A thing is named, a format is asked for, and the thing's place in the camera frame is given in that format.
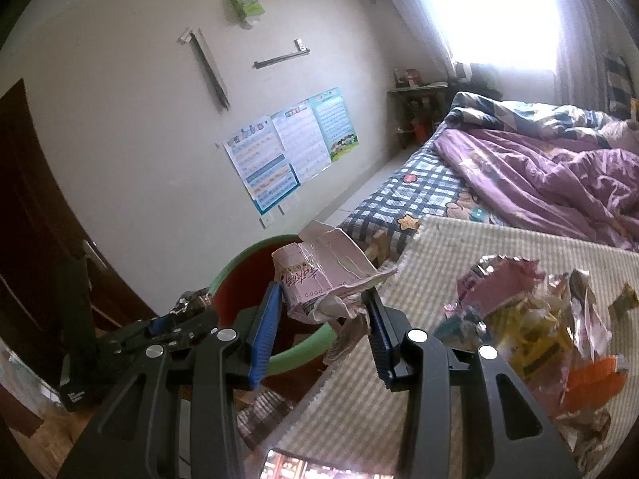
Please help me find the beige woven checked mat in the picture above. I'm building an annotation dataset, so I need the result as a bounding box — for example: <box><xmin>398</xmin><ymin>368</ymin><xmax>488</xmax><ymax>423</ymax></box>
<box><xmin>264</xmin><ymin>216</ymin><xmax>638</xmax><ymax>477</ymax></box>

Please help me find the blue cartoon poster right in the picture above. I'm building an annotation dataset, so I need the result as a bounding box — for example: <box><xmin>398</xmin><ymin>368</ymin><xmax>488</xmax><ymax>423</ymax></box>
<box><xmin>309</xmin><ymin>88</ymin><xmax>359</xmax><ymax>162</ymax></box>

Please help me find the pink milk carton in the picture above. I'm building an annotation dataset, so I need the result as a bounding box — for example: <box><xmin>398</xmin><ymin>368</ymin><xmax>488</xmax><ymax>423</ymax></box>
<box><xmin>272</xmin><ymin>221</ymin><xmax>397</xmax><ymax>366</ymax></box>

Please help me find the white chart poster middle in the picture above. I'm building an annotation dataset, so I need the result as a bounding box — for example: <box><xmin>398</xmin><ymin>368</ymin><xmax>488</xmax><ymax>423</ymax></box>
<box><xmin>272</xmin><ymin>101</ymin><xmax>331</xmax><ymax>185</ymax></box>

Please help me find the purple quilt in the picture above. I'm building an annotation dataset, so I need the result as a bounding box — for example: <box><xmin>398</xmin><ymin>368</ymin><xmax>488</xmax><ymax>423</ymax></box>
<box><xmin>434</xmin><ymin>129</ymin><xmax>638</xmax><ymax>252</ymax></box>

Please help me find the dark wooden side table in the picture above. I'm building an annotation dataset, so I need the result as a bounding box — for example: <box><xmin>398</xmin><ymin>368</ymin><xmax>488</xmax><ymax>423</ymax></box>
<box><xmin>387</xmin><ymin>82</ymin><xmax>449</xmax><ymax>148</ymax></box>

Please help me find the pink window curtain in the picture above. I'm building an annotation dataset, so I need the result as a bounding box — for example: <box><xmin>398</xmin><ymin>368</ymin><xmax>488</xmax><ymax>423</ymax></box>
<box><xmin>554</xmin><ymin>0</ymin><xmax>638</xmax><ymax>111</ymax></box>

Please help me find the purple crumpled wrapper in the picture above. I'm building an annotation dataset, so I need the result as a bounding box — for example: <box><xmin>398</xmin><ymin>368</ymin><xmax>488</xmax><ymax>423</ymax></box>
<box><xmin>444</xmin><ymin>254</ymin><xmax>546</xmax><ymax>319</ymax></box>

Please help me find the small gold wrapper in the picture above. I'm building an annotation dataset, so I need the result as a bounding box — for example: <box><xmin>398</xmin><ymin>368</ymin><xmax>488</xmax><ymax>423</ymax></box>
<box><xmin>609</xmin><ymin>283</ymin><xmax>639</xmax><ymax>322</ymax></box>

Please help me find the orange crumpled wrapper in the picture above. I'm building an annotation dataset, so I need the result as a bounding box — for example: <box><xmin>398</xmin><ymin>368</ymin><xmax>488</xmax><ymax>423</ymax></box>
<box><xmin>559</xmin><ymin>355</ymin><xmax>628</xmax><ymax>414</ymax></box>

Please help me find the dark wall-hung bar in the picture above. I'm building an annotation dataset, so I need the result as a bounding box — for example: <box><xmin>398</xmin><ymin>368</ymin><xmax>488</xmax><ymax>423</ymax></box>
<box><xmin>179</xmin><ymin>27</ymin><xmax>231</xmax><ymax>110</ymax></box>

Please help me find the blue plaid bed sheet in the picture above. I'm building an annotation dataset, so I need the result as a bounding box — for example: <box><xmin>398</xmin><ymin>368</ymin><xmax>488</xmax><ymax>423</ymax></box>
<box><xmin>339</xmin><ymin>125</ymin><xmax>507</xmax><ymax>259</ymax></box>

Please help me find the dark wooden door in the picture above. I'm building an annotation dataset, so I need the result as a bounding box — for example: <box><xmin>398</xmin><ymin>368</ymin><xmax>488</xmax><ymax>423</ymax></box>
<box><xmin>1</xmin><ymin>81</ymin><xmax>154</xmax><ymax>386</ymax></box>

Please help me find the red bin with green rim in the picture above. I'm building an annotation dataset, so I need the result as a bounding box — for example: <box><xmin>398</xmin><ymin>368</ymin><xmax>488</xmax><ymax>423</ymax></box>
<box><xmin>209</xmin><ymin>235</ymin><xmax>336</xmax><ymax>388</ymax></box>

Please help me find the metal wall bracket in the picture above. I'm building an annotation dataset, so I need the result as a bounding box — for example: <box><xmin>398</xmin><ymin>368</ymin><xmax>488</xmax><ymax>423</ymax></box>
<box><xmin>252</xmin><ymin>38</ymin><xmax>311</xmax><ymax>69</ymax></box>

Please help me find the patterned blue-white quilt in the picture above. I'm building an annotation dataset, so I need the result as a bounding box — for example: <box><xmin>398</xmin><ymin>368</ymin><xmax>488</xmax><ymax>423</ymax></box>
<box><xmin>444</xmin><ymin>92</ymin><xmax>638</xmax><ymax>154</ymax></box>

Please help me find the blue chart poster left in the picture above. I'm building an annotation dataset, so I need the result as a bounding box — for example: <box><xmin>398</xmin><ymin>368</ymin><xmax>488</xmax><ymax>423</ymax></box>
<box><xmin>223</xmin><ymin>116</ymin><xmax>300</xmax><ymax>215</ymax></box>

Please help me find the yellow crumpled wrapper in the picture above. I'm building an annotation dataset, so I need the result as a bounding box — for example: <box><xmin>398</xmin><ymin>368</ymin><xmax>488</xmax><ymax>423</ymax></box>
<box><xmin>484</xmin><ymin>293</ymin><xmax>591</xmax><ymax>385</ymax></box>

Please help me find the plaid pillow by curtain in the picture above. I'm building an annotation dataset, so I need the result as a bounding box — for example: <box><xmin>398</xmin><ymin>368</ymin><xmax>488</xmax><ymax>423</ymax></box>
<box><xmin>604</xmin><ymin>52</ymin><xmax>635</xmax><ymax>120</ymax></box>

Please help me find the green wall box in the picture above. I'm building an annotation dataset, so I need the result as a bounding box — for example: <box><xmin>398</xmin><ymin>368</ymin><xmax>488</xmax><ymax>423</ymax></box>
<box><xmin>224</xmin><ymin>0</ymin><xmax>265</xmax><ymax>29</ymax></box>

